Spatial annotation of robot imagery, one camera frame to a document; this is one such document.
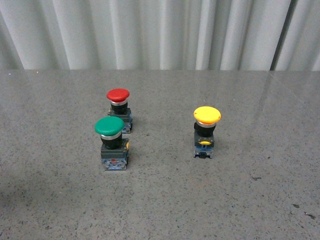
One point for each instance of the yellow mushroom push button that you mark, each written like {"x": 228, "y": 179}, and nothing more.
{"x": 206, "y": 118}

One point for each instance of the red mushroom push button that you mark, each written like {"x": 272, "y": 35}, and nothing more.
{"x": 119, "y": 107}

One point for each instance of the green mushroom push button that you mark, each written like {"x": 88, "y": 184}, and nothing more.
{"x": 115, "y": 149}

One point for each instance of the white pleated curtain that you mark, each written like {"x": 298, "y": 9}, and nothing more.
{"x": 280, "y": 35}

